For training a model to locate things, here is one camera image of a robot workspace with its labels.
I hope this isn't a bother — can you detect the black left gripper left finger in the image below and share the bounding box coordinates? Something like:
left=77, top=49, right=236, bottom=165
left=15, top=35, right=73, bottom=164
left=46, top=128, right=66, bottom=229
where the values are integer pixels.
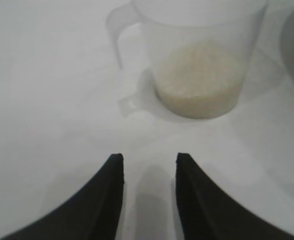
left=0, top=153, right=125, bottom=240

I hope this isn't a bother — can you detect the white uncooked rice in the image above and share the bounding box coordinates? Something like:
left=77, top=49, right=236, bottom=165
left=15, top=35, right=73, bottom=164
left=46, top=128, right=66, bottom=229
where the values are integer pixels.
left=153, top=39, right=244, bottom=119

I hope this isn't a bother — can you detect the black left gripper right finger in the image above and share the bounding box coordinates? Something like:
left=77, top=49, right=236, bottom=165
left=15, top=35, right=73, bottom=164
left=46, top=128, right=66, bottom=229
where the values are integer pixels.
left=174, top=152, right=294, bottom=240

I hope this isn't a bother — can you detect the clear plastic measuring cup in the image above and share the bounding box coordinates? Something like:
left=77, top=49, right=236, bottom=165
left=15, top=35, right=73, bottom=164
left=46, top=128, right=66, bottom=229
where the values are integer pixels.
left=106, top=0, right=269, bottom=120

